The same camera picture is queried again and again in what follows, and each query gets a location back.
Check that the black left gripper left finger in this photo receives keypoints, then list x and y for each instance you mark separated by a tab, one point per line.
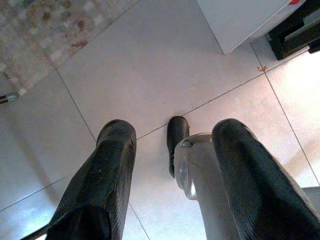
105	175

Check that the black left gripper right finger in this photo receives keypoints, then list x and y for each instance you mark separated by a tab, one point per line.
255	187

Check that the black fridge foot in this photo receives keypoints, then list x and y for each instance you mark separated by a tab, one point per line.
295	35

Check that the white fridge door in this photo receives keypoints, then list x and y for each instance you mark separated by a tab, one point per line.
237	22

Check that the silver robot leg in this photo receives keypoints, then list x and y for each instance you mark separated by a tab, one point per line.
202	170

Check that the black robot foot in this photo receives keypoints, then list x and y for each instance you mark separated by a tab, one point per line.
177	140

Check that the patterned floor mat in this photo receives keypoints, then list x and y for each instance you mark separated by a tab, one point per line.
50	32

